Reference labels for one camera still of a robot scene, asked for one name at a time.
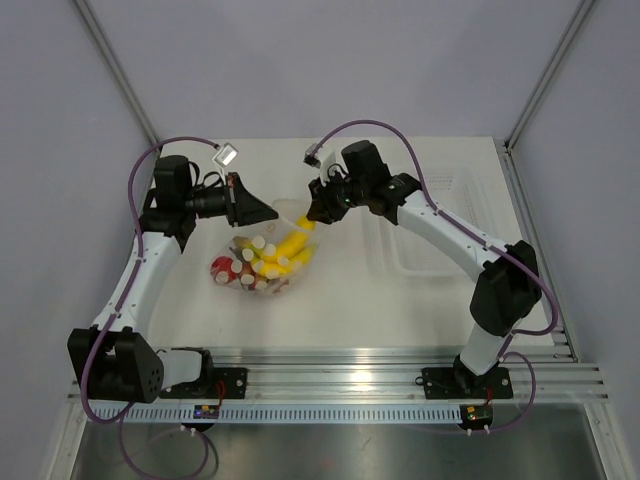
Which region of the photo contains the red fruit bunch with leaves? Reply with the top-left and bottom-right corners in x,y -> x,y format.
209,236 -> 282,295

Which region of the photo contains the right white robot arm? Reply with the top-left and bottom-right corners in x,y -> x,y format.
304,140 -> 542,398

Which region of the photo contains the white slotted cable duct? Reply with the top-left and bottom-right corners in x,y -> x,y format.
87,403 -> 464,425

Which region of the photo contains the aluminium rail beam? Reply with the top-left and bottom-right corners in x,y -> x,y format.
211,345 -> 608,404

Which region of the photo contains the right small circuit board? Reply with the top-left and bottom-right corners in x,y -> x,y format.
461,404 -> 494,429

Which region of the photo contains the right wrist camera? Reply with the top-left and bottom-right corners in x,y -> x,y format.
303,143 -> 346,192

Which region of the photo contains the clear zip top bag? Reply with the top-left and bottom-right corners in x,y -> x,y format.
209,198 -> 321,297

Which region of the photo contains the yellow banana bunch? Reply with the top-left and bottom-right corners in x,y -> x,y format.
250,215 -> 317,279

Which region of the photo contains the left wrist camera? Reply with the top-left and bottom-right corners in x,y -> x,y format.
212,143 -> 238,172

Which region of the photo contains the small circuit board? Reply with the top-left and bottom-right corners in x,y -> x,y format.
461,404 -> 494,429
193,405 -> 219,419

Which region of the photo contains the left small circuit board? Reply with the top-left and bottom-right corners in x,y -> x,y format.
193,405 -> 219,419

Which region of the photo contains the aluminium corner post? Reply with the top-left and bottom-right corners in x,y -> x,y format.
70,0 -> 160,144
504,0 -> 599,154

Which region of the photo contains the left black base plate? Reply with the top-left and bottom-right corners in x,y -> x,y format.
160,367 -> 249,400

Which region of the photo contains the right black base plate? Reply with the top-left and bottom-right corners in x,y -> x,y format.
414,366 -> 514,400

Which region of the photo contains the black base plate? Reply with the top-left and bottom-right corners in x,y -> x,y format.
414,366 -> 514,400
160,367 -> 249,400

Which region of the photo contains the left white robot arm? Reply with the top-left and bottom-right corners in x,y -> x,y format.
67,155 -> 278,404

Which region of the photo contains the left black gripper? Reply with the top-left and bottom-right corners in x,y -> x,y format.
183,172 -> 278,228

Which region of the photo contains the white perforated plastic basket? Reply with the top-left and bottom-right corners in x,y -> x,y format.
363,167 -> 499,280

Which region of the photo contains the left aluminium corner post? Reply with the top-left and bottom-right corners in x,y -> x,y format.
70,0 -> 160,144

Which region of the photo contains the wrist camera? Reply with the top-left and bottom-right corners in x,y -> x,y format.
212,143 -> 238,172
303,143 -> 346,192

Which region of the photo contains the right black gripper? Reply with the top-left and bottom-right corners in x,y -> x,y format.
308,169 -> 369,225

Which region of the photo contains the right aluminium corner post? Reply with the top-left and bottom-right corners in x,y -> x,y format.
504,0 -> 599,154

